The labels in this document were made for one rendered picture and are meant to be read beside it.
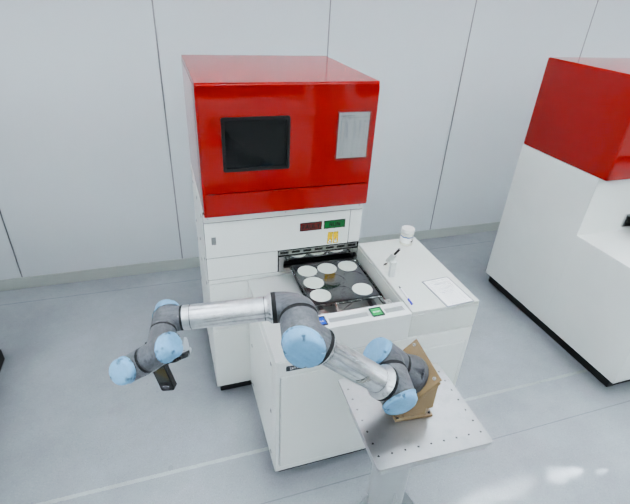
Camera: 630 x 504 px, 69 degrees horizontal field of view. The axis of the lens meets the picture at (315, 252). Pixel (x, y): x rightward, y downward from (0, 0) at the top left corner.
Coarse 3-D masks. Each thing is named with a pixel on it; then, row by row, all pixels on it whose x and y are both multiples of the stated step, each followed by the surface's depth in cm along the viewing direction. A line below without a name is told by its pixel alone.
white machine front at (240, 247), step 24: (240, 216) 219; (264, 216) 223; (288, 216) 227; (312, 216) 231; (336, 216) 235; (360, 216) 240; (216, 240) 221; (240, 240) 225; (264, 240) 229; (288, 240) 234; (312, 240) 238; (216, 264) 228; (240, 264) 232; (264, 264) 237; (288, 264) 244
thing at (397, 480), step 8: (392, 472) 186; (400, 472) 186; (408, 472) 190; (376, 480) 194; (384, 480) 190; (392, 480) 188; (400, 480) 189; (368, 488) 205; (376, 488) 196; (384, 488) 192; (392, 488) 191; (400, 488) 192; (368, 496) 204; (376, 496) 198; (384, 496) 195; (392, 496) 194; (400, 496) 197; (408, 496) 212
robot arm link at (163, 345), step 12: (156, 324) 128; (168, 324) 129; (156, 336) 124; (168, 336) 122; (144, 348) 123; (156, 348) 121; (168, 348) 120; (180, 348) 124; (144, 360) 122; (156, 360) 121; (168, 360) 122
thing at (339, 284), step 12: (312, 264) 240; (336, 264) 241; (300, 276) 229; (312, 276) 230; (324, 276) 230; (336, 276) 231; (348, 276) 232; (360, 276) 232; (324, 288) 221; (336, 288) 222; (348, 288) 223; (372, 288) 223; (312, 300) 213; (336, 300) 214
